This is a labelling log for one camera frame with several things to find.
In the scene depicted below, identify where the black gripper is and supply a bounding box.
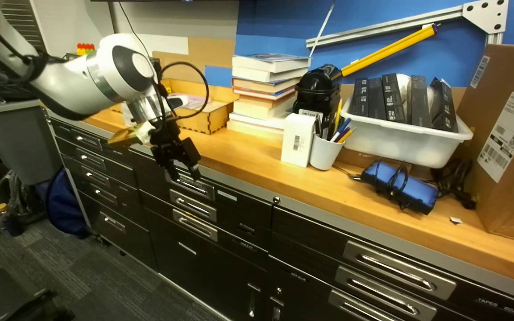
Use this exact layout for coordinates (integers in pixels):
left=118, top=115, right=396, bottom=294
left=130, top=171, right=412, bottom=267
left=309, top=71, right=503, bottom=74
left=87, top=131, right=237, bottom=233
left=150, top=121, right=202, bottom=181

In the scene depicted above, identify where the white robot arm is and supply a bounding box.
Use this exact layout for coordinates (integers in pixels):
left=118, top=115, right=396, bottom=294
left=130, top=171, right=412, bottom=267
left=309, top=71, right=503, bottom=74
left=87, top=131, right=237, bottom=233
left=0, top=0, right=200, bottom=180

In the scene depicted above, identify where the black drawer cabinet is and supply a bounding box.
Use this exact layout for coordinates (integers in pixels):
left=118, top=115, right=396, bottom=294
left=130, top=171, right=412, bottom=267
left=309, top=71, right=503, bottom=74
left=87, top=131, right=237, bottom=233
left=50, top=117, right=514, bottom=321

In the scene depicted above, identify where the shallow wooden tray box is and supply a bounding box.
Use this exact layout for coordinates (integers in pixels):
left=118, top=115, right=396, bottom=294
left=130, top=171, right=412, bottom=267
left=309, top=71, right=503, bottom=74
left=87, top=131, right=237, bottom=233
left=111, top=78, right=241, bottom=135

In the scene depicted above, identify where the stack of books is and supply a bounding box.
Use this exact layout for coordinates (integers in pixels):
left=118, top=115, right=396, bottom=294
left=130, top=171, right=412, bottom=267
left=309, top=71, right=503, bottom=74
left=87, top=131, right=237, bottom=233
left=227, top=53, right=309, bottom=135

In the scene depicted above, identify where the white small carton box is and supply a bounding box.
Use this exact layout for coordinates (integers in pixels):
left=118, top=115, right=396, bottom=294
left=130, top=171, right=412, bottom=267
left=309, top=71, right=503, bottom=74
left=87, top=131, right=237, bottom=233
left=280, top=114, right=316, bottom=167

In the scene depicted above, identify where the white cup with pens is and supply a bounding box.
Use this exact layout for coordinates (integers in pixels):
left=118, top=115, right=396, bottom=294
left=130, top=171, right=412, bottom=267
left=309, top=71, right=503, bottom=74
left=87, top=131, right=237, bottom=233
left=309, top=119, right=352, bottom=171

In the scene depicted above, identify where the black device behind books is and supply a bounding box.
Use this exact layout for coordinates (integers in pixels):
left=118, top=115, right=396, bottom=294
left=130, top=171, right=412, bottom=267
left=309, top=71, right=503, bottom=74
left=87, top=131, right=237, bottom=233
left=293, top=64, right=343, bottom=133

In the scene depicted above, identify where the white plastic bin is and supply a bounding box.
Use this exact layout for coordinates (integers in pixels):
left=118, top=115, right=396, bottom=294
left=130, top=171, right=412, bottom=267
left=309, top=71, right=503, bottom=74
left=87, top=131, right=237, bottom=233
left=343, top=73, right=473, bottom=167

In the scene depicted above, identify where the yellow bar tool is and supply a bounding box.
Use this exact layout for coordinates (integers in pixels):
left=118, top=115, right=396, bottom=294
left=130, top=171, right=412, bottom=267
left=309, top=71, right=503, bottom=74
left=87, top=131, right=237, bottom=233
left=341, top=24, right=435, bottom=76

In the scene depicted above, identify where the brown cardboard shipping box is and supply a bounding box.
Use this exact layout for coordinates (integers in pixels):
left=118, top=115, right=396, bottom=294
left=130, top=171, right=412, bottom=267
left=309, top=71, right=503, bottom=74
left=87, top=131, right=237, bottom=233
left=459, top=44, right=514, bottom=238

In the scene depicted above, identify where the blue pouch with cable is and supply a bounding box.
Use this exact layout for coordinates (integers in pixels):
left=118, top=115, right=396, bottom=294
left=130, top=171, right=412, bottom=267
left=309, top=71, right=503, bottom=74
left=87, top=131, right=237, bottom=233
left=361, top=160, right=439, bottom=214

